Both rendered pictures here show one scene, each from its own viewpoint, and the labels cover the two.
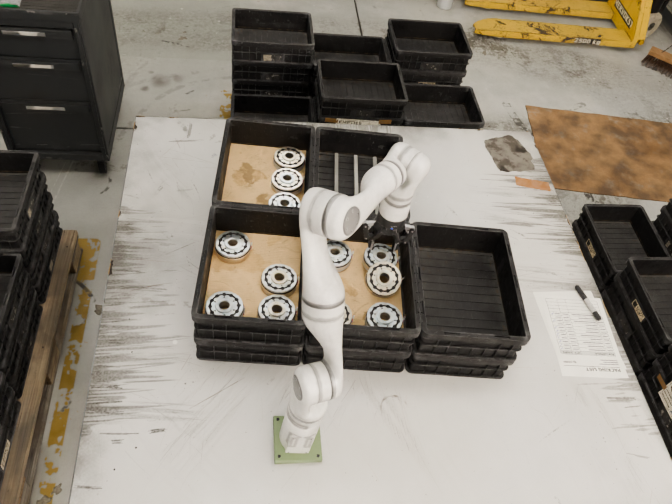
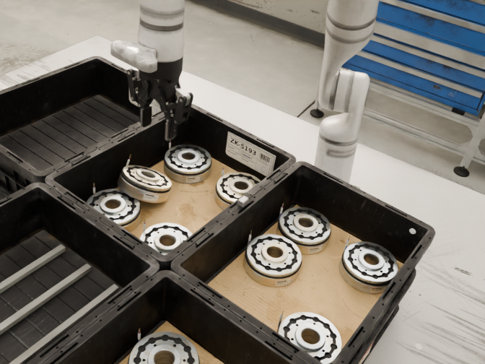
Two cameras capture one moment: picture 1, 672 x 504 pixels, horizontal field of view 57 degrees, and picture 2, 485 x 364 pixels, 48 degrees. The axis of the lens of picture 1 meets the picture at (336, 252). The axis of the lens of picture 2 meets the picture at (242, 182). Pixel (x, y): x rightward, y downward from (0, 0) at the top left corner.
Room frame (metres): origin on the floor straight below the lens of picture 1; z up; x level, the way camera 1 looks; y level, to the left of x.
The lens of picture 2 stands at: (1.65, 0.53, 1.57)
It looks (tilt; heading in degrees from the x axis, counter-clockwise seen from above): 38 degrees down; 219
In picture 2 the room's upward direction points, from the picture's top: 9 degrees clockwise
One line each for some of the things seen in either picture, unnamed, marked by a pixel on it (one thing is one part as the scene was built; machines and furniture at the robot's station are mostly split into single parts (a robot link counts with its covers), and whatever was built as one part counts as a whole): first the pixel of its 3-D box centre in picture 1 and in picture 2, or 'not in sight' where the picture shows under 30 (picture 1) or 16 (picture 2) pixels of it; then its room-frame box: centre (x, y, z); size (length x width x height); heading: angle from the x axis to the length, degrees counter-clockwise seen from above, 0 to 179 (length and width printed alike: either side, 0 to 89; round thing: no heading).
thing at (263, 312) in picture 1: (276, 310); (304, 224); (0.95, 0.13, 0.86); 0.10 x 0.10 x 0.01
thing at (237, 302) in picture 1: (224, 306); (370, 261); (0.93, 0.27, 0.86); 0.10 x 0.10 x 0.01
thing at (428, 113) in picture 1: (431, 130); not in sight; (2.56, -0.36, 0.31); 0.40 x 0.30 x 0.34; 104
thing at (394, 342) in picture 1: (360, 282); (177, 193); (1.09, -0.09, 0.87); 0.40 x 0.30 x 0.11; 8
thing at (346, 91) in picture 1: (354, 117); not in sight; (2.46, 0.04, 0.37); 0.40 x 0.30 x 0.45; 104
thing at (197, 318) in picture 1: (256, 263); (311, 250); (1.05, 0.21, 0.92); 0.40 x 0.30 x 0.02; 8
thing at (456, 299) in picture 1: (461, 290); (75, 131); (1.13, -0.38, 0.87); 0.40 x 0.30 x 0.11; 8
